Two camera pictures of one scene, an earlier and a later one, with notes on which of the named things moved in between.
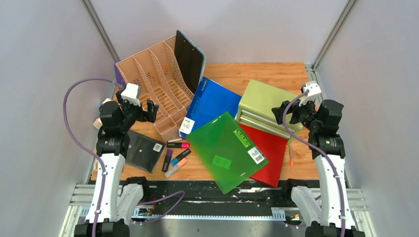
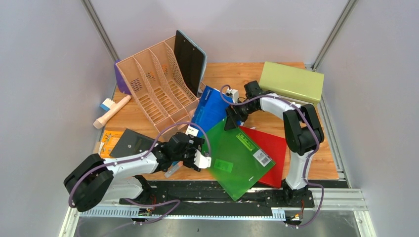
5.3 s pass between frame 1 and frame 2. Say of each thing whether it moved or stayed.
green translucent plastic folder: moved
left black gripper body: moved
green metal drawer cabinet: moved
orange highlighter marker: stayed
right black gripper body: moved
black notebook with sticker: stayed
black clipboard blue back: stayed
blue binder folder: moved
